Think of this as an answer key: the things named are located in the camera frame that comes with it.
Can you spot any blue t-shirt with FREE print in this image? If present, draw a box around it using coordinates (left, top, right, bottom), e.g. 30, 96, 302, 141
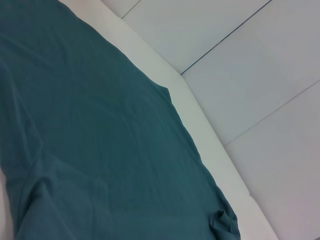
0, 0, 242, 240

